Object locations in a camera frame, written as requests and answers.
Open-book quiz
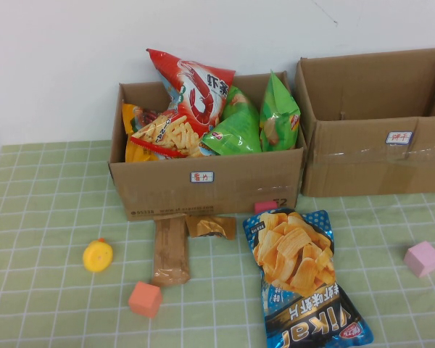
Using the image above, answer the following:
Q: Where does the blue shrimp chips bag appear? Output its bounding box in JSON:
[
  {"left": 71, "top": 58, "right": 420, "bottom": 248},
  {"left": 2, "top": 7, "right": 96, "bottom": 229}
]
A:
[{"left": 241, "top": 209, "right": 374, "bottom": 348}]

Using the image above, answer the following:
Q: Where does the golden brown snack packet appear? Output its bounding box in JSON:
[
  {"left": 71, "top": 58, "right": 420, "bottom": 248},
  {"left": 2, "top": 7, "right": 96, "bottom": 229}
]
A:
[{"left": 185, "top": 214, "right": 237, "bottom": 241}]

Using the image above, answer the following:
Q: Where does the orange snack bag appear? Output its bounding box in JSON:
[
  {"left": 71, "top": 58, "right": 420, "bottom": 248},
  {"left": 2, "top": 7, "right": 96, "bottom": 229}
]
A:
[{"left": 122, "top": 103, "right": 160, "bottom": 163}]

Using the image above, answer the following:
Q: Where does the green potato chips bag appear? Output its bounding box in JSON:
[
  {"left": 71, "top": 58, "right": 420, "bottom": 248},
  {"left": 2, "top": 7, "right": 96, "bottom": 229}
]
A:
[
  {"left": 259, "top": 70, "right": 301, "bottom": 152},
  {"left": 199, "top": 107, "right": 262, "bottom": 157},
  {"left": 220, "top": 85, "right": 260, "bottom": 120}
]

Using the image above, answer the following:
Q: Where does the magenta foam cube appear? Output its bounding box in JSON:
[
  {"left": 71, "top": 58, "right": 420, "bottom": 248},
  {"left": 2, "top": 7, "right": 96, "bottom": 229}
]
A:
[{"left": 254, "top": 201, "right": 278, "bottom": 215}]

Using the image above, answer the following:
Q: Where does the yellow crinkle fries bag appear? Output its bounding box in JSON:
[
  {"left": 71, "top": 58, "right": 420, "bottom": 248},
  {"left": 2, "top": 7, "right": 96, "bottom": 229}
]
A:
[{"left": 130, "top": 112, "right": 204, "bottom": 159}]

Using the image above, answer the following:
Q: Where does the cardboard box with chips label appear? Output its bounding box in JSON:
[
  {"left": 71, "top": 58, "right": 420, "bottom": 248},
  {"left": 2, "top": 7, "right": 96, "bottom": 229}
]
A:
[{"left": 107, "top": 70, "right": 307, "bottom": 222}]

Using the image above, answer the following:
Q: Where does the red shrimp stick bag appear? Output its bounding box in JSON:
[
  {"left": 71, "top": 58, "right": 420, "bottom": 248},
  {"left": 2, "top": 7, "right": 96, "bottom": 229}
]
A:
[{"left": 146, "top": 48, "right": 237, "bottom": 137}]

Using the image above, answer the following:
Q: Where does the long brown wafer package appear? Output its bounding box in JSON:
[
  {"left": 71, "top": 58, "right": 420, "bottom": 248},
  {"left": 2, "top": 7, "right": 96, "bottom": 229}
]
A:
[{"left": 151, "top": 214, "right": 191, "bottom": 288}]

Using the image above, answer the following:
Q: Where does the orange foam cube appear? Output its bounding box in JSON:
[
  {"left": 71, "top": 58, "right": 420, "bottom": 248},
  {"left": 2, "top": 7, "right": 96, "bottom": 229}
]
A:
[{"left": 128, "top": 281, "right": 163, "bottom": 319}]

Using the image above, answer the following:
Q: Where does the yellow rubber duck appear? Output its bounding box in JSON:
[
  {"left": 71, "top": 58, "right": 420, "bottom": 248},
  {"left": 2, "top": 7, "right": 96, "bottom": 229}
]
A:
[{"left": 82, "top": 238, "right": 114, "bottom": 273}]

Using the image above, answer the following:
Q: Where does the cardboard box with biscuit label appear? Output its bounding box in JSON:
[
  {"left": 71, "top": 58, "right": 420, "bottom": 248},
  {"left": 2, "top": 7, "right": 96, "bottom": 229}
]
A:
[{"left": 294, "top": 45, "right": 435, "bottom": 199}]

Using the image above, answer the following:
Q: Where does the green checked tablecloth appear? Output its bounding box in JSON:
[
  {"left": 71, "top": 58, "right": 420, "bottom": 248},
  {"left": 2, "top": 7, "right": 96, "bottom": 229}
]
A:
[{"left": 0, "top": 139, "right": 435, "bottom": 348}]

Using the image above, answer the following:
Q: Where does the pink foam cube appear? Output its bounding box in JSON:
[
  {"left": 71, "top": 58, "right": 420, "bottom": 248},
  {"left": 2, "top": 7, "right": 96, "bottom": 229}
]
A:
[{"left": 403, "top": 241, "right": 435, "bottom": 279}]

